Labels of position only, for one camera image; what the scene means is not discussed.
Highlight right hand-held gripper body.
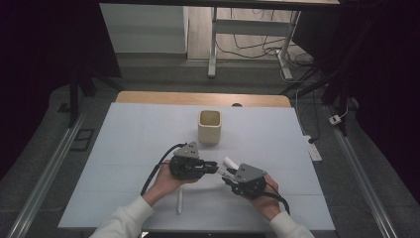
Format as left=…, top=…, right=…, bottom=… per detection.
left=230, top=163, right=267, bottom=201

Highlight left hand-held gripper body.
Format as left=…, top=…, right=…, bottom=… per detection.
left=168, top=141, right=206, bottom=181

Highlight short white tube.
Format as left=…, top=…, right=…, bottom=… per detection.
left=222, top=156, right=240, bottom=171

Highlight beige square pen holder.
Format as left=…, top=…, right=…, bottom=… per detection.
left=197, top=109, right=223, bottom=146

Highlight white pen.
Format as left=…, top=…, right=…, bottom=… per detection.
left=176, top=185, right=184, bottom=215

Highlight person's right hand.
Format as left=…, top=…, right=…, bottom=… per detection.
left=250, top=173, right=282, bottom=222

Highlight person's left hand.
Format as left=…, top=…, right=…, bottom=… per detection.
left=141, top=160, right=200, bottom=208

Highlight pale blue table mat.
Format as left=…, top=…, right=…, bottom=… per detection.
left=57, top=101, right=337, bottom=232

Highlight wooden table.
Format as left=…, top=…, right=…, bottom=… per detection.
left=114, top=90, right=292, bottom=109

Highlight white power strip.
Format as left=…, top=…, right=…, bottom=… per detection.
left=302, top=134, right=323, bottom=163

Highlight black metal stand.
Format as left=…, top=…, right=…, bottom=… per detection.
left=66, top=63, right=126, bottom=129
left=279, top=19, right=375, bottom=137

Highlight white cabinet panel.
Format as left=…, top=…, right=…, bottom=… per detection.
left=99, top=3, right=189, bottom=55

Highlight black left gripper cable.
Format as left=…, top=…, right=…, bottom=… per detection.
left=140, top=142, right=188, bottom=196

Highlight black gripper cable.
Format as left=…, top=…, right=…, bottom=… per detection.
left=140, top=142, right=188, bottom=196
left=262, top=180, right=291, bottom=216

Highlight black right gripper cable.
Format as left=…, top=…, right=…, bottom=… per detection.
left=262, top=180, right=291, bottom=216

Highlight black floor frame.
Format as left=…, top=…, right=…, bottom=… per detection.
left=69, top=128, right=96, bottom=153

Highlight metal floor rail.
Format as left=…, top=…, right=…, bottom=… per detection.
left=323, top=104, right=399, bottom=238
left=6, top=105, right=92, bottom=238

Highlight tangled black floor cables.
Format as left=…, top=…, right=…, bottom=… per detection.
left=215, top=8, right=315, bottom=68

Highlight white desk frame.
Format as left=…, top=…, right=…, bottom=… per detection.
left=206, top=6, right=302, bottom=80

